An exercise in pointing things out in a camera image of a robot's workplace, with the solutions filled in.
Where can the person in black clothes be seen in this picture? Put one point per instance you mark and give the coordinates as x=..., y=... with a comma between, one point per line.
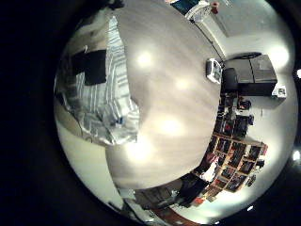
x=192, y=190

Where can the brown wooden door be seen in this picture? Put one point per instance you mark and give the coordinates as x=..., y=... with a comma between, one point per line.
x=171, y=216

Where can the white box device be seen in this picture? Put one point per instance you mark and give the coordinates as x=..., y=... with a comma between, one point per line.
x=213, y=70

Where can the small red object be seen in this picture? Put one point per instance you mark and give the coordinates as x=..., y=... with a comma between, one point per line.
x=215, y=6

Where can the teal computer screen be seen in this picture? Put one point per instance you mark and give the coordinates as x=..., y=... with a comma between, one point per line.
x=185, y=5

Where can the small white box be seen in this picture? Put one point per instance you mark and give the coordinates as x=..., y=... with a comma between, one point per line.
x=279, y=92

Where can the grey white striped cloth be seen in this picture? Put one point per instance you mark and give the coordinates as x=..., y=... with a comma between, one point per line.
x=106, y=106

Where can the wooden shelf unit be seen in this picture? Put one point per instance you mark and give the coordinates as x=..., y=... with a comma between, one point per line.
x=236, y=157

